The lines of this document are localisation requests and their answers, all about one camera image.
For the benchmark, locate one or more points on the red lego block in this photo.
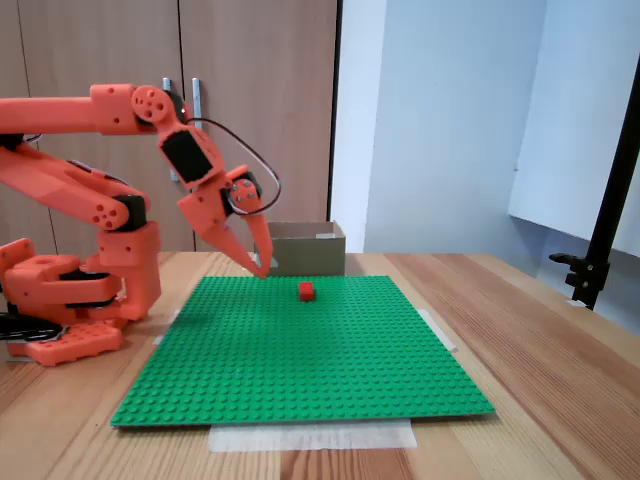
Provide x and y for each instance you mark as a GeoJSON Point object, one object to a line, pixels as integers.
{"type": "Point", "coordinates": [306, 292]}

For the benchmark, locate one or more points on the cardboard box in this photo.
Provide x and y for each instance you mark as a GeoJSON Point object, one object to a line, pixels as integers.
{"type": "Point", "coordinates": [310, 255]}

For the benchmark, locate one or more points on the green lego baseplate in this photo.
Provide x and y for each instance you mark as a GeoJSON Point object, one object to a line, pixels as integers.
{"type": "Point", "coordinates": [300, 360]}

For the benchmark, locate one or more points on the wooden cabinet door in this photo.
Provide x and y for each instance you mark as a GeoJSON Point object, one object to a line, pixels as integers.
{"type": "Point", "coordinates": [100, 50]}
{"type": "Point", "coordinates": [280, 75]}
{"type": "Point", "coordinates": [10, 50]}

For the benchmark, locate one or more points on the wide masking tape strip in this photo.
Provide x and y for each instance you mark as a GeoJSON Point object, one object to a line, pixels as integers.
{"type": "Point", "coordinates": [310, 439]}

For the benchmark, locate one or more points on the black clamp stand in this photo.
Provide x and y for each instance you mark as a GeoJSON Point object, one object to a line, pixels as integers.
{"type": "Point", "coordinates": [610, 200]}

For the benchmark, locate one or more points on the white wall board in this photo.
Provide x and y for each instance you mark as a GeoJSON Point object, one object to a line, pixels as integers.
{"type": "Point", "coordinates": [565, 125]}

